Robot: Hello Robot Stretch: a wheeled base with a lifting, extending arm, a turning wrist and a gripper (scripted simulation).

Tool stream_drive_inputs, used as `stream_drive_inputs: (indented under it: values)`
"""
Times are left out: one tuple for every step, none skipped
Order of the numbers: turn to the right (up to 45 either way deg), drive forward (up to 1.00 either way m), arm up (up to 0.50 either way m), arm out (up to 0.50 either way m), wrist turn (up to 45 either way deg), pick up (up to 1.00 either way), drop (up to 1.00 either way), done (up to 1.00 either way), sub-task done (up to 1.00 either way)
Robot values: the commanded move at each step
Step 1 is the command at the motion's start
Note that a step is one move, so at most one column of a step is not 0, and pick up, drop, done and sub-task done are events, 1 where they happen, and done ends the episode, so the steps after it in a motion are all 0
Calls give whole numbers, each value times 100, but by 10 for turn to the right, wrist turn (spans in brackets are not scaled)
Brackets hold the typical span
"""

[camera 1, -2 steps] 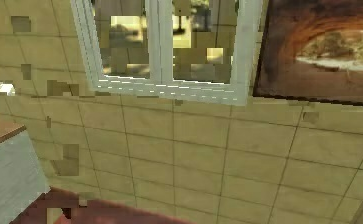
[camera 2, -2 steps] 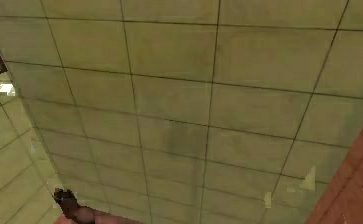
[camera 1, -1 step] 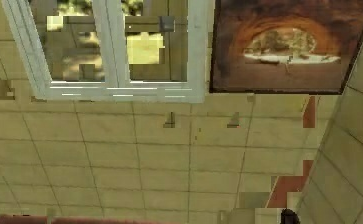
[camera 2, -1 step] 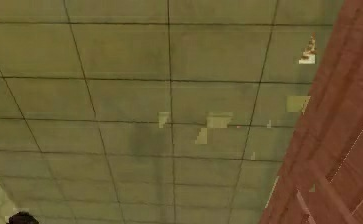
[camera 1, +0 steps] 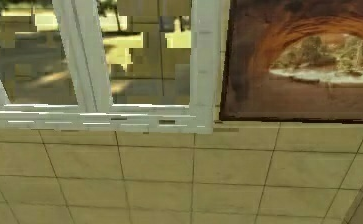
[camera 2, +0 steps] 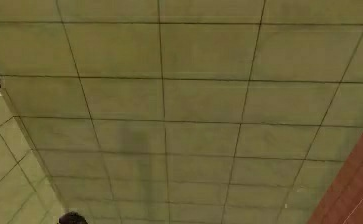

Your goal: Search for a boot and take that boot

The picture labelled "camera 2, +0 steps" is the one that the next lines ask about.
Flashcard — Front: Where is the black round object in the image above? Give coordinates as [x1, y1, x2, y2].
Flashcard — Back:
[58, 211, 89, 224]

